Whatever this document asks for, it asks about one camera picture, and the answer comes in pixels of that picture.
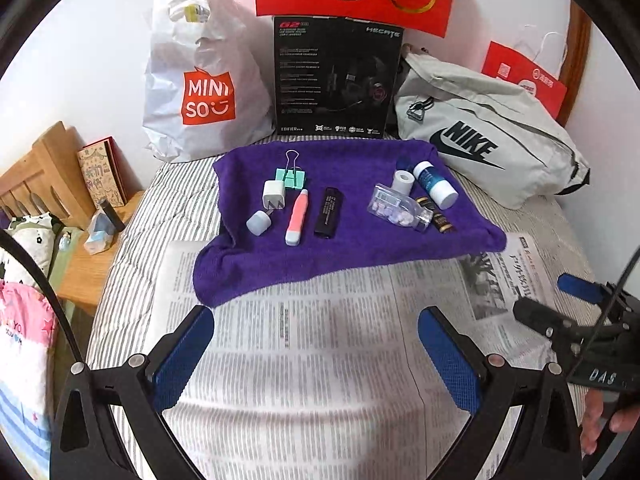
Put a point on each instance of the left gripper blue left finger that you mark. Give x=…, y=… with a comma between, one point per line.
x=173, y=359

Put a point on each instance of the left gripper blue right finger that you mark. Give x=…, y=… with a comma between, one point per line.
x=456, y=358

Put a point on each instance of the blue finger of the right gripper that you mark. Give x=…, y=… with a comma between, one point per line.
x=556, y=327
x=590, y=292

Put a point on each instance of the clear plastic candy bottle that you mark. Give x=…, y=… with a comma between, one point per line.
x=398, y=209

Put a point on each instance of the small white cap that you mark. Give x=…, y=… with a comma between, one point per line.
x=259, y=222

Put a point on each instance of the white blue pill bottle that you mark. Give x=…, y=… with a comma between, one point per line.
x=442, y=193

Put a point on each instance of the pink white pen device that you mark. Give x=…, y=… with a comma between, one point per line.
x=293, y=232

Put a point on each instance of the white tape roll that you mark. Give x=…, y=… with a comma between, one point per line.
x=403, y=182

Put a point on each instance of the black lighter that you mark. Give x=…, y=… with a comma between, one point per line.
x=326, y=222

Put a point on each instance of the white USB charger plug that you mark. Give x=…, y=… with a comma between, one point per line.
x=273, y=195

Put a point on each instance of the green binder clip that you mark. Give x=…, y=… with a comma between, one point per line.
x=291, y=175

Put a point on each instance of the right hand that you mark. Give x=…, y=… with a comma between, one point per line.
x=622, y=421

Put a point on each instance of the wooden nightstand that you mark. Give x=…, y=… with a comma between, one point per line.
x=85, y=276

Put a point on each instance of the newspaper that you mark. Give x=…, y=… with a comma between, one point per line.
x=328, y=379

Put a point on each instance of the tissue packet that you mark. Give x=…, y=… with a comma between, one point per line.
x=103, y=227

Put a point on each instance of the pink clothing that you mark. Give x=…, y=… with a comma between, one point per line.
x=27, y=339

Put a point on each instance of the striped bed sheet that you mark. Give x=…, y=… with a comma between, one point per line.
x=179, y=206

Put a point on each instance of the grey Nike bag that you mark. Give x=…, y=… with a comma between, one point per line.
x=491, y=131

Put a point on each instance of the white spotted plush toy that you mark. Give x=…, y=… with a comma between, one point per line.
x=37, y=235

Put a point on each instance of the purple towel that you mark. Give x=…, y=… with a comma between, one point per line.
x=236, y=262

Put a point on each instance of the brown patterned notebook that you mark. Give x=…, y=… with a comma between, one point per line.
x=107, y=174

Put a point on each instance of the wooden headboard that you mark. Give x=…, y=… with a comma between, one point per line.
x=48, y=179

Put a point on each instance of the red white paper bag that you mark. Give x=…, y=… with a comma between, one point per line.
x=532, y=61

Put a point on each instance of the white Miniso plastic bag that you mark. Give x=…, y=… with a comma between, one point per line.
x=204, y=93

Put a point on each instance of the black headset box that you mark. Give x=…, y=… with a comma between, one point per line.
x=334, y=76

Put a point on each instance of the wooden door frame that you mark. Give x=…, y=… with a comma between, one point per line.
x=578, y=43

